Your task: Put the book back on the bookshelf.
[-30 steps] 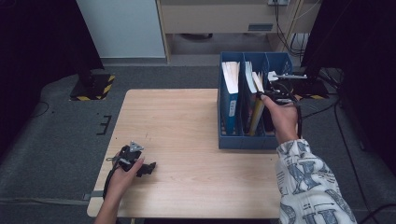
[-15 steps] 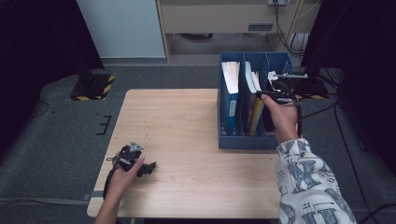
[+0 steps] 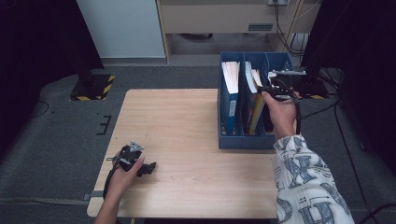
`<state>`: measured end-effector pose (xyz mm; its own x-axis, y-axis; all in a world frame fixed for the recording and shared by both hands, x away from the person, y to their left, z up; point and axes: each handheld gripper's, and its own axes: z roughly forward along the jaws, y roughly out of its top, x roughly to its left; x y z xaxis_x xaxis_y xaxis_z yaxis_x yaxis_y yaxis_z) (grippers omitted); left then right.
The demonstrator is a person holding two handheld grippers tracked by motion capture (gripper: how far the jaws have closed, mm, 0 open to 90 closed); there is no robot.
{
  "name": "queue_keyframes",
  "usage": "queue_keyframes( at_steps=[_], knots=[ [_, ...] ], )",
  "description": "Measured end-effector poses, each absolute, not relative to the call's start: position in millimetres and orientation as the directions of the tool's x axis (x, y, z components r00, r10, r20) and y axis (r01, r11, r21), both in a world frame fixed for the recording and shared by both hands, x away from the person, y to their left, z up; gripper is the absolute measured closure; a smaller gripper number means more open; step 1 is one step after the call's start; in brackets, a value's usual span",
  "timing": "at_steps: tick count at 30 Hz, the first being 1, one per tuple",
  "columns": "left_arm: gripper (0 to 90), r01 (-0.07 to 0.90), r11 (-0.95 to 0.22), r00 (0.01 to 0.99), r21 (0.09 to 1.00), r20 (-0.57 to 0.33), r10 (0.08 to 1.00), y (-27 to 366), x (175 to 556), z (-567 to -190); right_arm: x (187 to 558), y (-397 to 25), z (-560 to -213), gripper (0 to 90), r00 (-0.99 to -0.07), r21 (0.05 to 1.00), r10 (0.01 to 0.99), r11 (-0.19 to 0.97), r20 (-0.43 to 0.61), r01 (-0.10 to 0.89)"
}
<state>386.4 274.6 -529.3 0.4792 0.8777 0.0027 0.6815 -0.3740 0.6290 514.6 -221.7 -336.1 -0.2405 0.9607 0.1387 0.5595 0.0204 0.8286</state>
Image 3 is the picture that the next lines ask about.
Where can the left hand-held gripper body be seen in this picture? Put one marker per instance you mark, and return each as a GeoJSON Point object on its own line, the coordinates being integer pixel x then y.
{"type": "Point", "coordinates": [127, 157]}

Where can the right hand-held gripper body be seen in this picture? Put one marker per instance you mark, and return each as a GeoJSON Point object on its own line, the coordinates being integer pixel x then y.
{"type": "Point", "coordinates": [286, 73]}

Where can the teal paperback book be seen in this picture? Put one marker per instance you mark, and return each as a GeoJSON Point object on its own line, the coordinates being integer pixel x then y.
{"type": "Point", "coordinates": [250, 76]}

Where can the yellow paperback book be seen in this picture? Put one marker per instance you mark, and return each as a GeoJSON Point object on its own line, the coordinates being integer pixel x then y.
{"type": "Point", "coordinates": [257, 115]}

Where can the blue hardcover book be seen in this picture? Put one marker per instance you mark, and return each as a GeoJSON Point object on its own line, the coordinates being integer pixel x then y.
{"type": "Point", "coordinates": [231, 109]}

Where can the blue plastic file rack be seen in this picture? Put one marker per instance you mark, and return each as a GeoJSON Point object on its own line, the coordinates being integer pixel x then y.
{"type": "Point", "coordinates": [246, 141]}

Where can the person's left hand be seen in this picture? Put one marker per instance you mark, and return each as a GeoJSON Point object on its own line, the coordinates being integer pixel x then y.
{"type": "Point", "coordinates": [120, 183]}

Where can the person's right hand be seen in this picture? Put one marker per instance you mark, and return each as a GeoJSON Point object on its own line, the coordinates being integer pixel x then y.
{"type": "Point", "coordinates": [283, 116]}

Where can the yellow-black striped stand base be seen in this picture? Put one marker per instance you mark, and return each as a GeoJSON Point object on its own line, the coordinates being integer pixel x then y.
{"type": "Point", "coordinates": [93, 87]}
{"type": "Point", "coordinates": [314, 91]}

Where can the grey tape piece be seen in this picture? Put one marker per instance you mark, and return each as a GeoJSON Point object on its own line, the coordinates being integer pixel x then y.
{"type": "Point", "coordinates": [91, 195]}

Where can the grey desk label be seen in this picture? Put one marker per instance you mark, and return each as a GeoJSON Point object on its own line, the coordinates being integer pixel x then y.
{"type": "Point", "coordinates": [260, 27]}

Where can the white power strip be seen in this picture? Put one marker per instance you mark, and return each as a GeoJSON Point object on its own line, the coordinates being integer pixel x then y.
{"type": "Point", "coordinates": [278, 2]}

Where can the black curtain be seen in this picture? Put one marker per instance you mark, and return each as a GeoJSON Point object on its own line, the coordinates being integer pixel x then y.
{"type": "Point", "coordinates": [37, 37]}
{"type": "Point", "coordinates": [358, 46]}

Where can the light wooden desk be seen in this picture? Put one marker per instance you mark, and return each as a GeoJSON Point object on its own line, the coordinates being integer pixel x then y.
{"type": "Point", "coordinates": [218, 15]}

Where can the white cabinet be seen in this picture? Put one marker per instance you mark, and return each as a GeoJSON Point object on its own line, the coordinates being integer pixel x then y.
{"type": "Point", "coordinates": [121, 28]}

